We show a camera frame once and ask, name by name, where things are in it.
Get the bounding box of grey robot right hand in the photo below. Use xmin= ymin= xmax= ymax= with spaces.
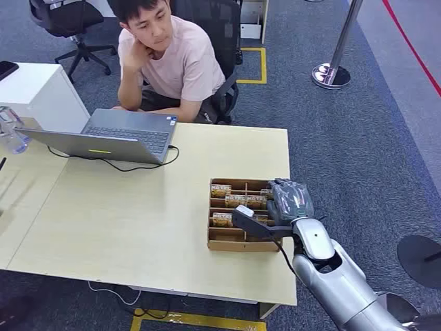
xmin=267 ymin=178 xmax=314 ymax=227

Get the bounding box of person's right hand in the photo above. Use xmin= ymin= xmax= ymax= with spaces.
xmin=122 ymin=39 xmax=155 ymax=72

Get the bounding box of person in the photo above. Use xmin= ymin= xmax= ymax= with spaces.
xmin=111 ymin=0 xmax=226 ymax=124

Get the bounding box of grey laptop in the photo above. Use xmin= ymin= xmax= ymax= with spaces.
xmin=14 ymin=108 xmax=179 ymax=166

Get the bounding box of cardboard divider box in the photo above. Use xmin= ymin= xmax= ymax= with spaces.
xmin=207 ymin=178 xmax=282 ymax=253

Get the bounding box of black swivel office chair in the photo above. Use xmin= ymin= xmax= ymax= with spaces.
xmin=28 ymin=0 xmax=118 ymax=83

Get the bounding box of white cabinet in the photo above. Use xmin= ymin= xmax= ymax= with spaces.
xmin=0 ymin=62 xmax=91 ymax=134

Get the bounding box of black mesh office chair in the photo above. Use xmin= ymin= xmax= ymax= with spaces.
xmin=170 ymin=0 xmax=242 ymax=126

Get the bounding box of yellow floor tape square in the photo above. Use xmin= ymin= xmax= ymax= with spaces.
xmin=237 ymin=47 xmax=268 ymax=86

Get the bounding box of clear plastic bottle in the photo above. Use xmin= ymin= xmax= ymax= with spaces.
xmin=0 ymin=106 xmax=32 ymax=155

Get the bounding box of black phone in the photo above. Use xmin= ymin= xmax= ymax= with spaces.
xmin=0 ymin=60 xmax=20 ymax=82

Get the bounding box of white open shelf unit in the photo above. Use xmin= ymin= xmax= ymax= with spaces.
xmin=239 ymin=0 xmax=270 ymax=46

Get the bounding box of yellow floor tape strip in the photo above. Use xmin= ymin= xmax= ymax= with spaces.
xmin=130 ymin=308 xmax=268 ymax=331

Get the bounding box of black robot wrist cable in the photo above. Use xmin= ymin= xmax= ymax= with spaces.
xmin=271 ymin=237 xmax=298 ymax=278

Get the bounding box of black laptop cable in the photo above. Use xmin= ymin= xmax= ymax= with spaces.
xmin=47 ymin=144 xmax=180 ymax=174

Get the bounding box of chrome stanchion post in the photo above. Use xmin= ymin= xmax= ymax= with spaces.
xmin=311 ymin=0 xmax=365 ymax=90

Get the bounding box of chrome round base plate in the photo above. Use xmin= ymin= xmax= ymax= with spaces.
xmin=375 ymin=291 xmax=421 ymax=326

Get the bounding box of black round base plate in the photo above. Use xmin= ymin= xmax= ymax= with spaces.
xmin=397 ymin=235 xmax=441 ymax=290

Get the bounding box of white floor cable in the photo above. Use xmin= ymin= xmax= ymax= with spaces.
xmin=87 ymin=281 xmax=142 ymax=306

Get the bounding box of black floor cable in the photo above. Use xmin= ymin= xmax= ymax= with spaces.
xmin=127 ymin=297 xmax=172 ymax=321

